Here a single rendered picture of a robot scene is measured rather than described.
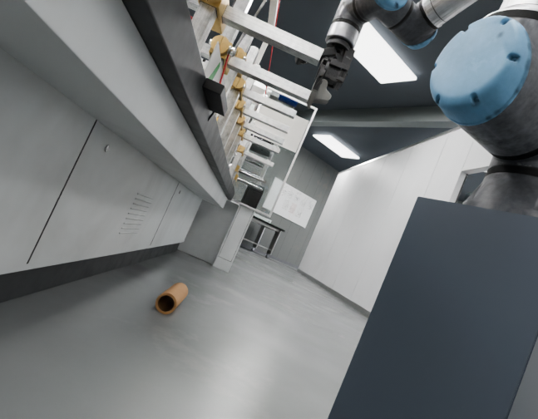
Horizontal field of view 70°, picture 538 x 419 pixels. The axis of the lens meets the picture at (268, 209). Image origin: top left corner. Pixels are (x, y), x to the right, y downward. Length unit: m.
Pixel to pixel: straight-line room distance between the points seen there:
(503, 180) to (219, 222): 3.17
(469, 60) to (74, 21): 0.54
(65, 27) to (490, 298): 0.65
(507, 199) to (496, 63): 0.22
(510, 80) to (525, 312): 0.32
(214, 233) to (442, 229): 3.15
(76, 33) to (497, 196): 0.66
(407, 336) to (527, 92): 0.41
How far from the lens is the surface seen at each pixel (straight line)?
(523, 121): 0.71
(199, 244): 3.76
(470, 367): 0.67
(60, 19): 0.50
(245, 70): 1.19
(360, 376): 0.75
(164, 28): 0.63
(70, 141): 1.04
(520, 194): 0.76
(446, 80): 0.70
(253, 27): 0.96
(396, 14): 1.22
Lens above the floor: 0.41
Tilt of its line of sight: 4 degrees up
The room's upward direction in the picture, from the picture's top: 24 degrees clockwise
